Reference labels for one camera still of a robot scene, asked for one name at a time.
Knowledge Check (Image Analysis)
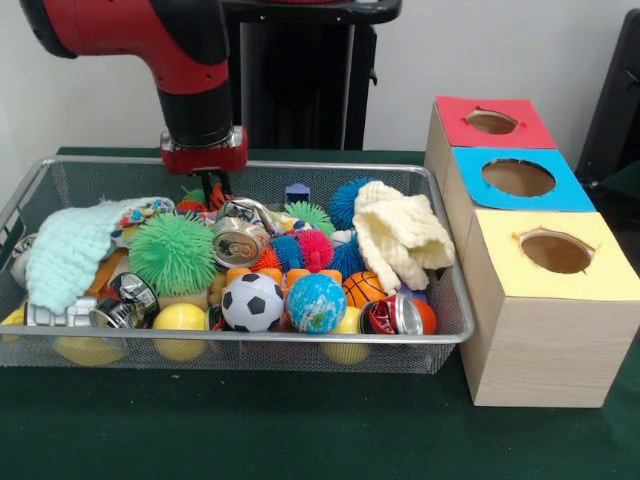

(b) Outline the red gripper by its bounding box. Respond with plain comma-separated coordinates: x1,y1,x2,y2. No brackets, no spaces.
159,126,249,208

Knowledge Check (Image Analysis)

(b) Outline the mint green cloth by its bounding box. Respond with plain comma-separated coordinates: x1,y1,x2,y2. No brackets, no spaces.
24,195,175,315

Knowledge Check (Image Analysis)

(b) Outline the cream knitted cloth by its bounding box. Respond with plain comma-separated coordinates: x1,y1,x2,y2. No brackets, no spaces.
352,180,456,291

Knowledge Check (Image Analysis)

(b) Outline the wooden box with three holes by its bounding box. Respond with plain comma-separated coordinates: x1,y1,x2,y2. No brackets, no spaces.
423,94,640,409

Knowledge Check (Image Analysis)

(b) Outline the crushed silver can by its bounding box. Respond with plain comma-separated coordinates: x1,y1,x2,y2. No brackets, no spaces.
212,199,274,269

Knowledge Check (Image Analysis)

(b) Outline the large green spiky ball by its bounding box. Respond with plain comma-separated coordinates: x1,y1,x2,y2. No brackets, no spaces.
128,209,219,296

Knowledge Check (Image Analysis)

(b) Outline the soccer ball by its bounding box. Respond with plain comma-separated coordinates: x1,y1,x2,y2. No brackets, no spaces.
220,272,285,333

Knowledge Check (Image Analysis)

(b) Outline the yellow ball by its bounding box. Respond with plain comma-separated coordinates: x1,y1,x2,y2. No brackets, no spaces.
152,302,209,362

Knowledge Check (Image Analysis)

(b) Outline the globe print ball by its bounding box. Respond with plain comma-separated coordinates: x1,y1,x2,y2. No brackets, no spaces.
285,273,348,335

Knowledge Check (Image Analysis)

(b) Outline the small basketball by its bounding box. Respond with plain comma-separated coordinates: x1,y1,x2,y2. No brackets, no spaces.
342,270,389,309

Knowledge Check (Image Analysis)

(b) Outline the crushed red can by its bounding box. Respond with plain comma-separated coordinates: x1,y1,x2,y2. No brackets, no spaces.
358,293,425,336

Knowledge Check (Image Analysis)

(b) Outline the dark green table cloth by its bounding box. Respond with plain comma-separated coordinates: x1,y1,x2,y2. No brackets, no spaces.
0,145,640,480
597,159,640,236

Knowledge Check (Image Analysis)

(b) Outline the black panel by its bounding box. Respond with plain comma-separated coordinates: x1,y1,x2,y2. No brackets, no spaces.
574,7,640,174

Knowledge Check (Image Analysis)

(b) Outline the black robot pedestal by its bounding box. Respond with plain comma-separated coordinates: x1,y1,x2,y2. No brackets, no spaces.
219,0,404,151

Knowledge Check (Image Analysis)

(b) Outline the wire mesh bin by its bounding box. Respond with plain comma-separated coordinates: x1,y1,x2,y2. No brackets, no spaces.
0,154,475,375

